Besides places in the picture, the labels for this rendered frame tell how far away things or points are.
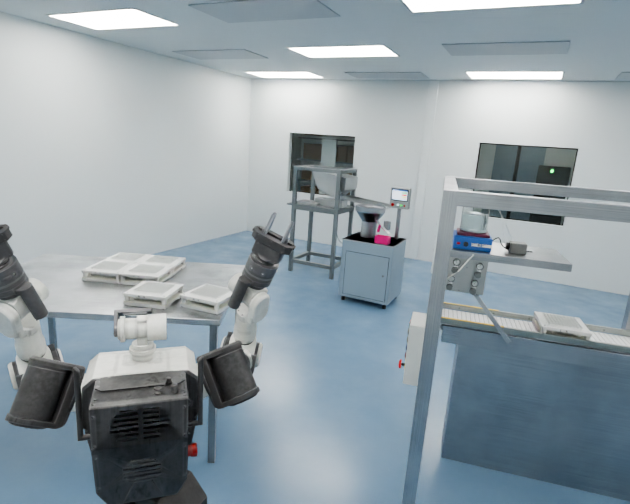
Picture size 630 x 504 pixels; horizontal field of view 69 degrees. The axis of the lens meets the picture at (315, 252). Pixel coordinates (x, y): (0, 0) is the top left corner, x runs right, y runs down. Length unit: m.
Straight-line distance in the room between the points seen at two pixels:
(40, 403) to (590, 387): 2.61
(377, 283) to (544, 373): 2.79
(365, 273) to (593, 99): 4.14
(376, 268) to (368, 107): 3.60
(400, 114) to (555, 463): 5.96
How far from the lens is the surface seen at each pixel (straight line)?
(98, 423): 1.10
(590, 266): 7.81
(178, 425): 1.11
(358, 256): 5.33
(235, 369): 1.23
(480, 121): 7.68
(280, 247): 1.24
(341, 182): 6.16
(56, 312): 2.75
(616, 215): 1.98
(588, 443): 3.17
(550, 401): 3.01
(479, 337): 2.76
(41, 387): 1.24
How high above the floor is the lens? 1.84
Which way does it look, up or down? 14 degrees down
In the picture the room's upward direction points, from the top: 4 degrees clockwise
